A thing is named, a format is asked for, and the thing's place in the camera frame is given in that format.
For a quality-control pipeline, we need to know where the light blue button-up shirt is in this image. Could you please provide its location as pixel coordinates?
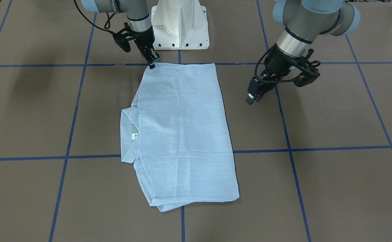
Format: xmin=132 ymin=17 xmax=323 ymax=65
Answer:
xmin=120 ymin=63 xmax=239 ymax=212

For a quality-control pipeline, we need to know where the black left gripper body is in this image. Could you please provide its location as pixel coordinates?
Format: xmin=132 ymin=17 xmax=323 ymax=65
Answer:
xmin=259 ymin=44 xmax=321 ymax=87

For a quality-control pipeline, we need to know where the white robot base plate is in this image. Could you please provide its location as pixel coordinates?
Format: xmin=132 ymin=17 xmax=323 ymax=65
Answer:
xmin=151 ymin=0 xmax=210 ymax=50

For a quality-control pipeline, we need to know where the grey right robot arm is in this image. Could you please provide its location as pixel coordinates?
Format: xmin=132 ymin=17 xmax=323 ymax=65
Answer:
xmin=0 ymin=0 xmax=159 ymax=69

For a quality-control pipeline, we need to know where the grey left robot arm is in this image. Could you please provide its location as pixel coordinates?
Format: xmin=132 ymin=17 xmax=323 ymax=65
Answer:
xmin=246 ymin=0 xmax=361 ymax=105

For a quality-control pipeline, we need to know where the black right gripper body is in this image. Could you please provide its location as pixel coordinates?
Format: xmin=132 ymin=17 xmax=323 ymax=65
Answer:
xmin=113 ymin=23 xmax=156 ymax=57

